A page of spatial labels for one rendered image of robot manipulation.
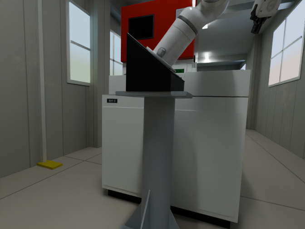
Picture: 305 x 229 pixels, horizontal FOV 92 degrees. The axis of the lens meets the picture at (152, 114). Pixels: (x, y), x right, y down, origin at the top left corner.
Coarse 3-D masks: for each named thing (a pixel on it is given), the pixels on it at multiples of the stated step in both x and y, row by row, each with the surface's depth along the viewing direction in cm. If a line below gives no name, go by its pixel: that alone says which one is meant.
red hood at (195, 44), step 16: (160, 0) 148; (176, 0) 143; (192, 0) 139; (128, 16) 161; (144, 16) 155; (160, 16) 150; (176, 16) 144; (128, 32) 162; (144, 32) 156; (160, 32) 151; (192, 48) 142
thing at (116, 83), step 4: (112, 76) 107; (116, 76) 106; (120, 76) 105; (124, 76) 104; (180, 76) 91; (184, 76) 90; (112, 80) 107; (116, 80) 106; (120, 80) 105; (124, 80) 104; (112, 84) 107; (116, 84) 106; (120, 84) 105; (124, 84) 104; (112, 88) 108; (116, 88) 107; (120, 88) 105; (124, 88) 104; (112, 92) 108
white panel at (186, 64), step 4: (176, 60) 152; (180, 60) 151; (184, 60) 150; (188, 60) 148; (192, 60) 147; (124, 64) 172; (176, 64) 153; (180, 64) 152; (184, 64) 150; (188, 64) 149; (124, 68) 172; (176, 68) 153; (180, 68) 152; (184, 68) 150; (188, 68) 149; (124, 72) 173; (184, 72) 151
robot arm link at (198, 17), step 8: (224, 0) 63; (192, 8) 62; (200, 8) 68; (208, 8) 66; (216, 8) 65; (224, 8) 67; (184, 16) 63; (192, 16) 62; (200, 16) 62; (208, 16) 67; (216, 16) 68; (192, 24) 63; (200, 24) 64
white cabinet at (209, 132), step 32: (128, 128) 105; (192, 128) 91; (224, 128) 85; (128, 160) 107; (192, 160) 92; (224, 160) 86; (128, 192) 109; (192, 192) 93; (224, 192) 87; (224, 224) 93
